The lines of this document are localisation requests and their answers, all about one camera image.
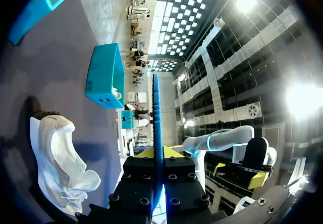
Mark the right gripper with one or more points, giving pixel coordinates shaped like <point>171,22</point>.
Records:
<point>256,150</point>

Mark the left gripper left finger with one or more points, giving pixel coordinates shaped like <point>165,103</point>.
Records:
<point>135,181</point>

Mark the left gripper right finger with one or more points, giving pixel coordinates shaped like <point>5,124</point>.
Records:
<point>184,183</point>

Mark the white shoe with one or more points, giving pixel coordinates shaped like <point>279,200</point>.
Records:
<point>60,163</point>

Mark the person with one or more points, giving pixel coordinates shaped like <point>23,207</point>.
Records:
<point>137,111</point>
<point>138,63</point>
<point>139,53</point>

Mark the blue and black insole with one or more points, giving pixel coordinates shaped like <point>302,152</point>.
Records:
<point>158,123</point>

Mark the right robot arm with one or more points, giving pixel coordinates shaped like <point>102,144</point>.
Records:
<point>222,139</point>

